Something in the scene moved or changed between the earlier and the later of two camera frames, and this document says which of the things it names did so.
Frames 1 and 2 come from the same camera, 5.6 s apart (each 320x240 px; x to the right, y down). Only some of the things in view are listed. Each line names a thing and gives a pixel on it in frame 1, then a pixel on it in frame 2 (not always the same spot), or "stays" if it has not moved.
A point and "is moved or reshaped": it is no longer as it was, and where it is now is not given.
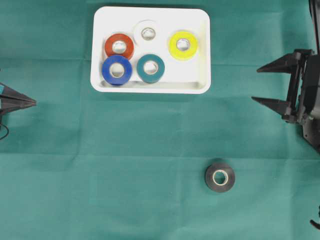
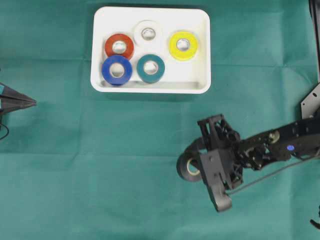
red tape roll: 109,42 stays
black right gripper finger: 285,64 -> 198,146
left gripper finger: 5,91 stays
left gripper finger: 11,103 stays
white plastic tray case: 190,76 stays
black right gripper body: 294,112 -> 218,134
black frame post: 314,7 stays
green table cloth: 78,164 stays
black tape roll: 211,171 is moved or reshaped
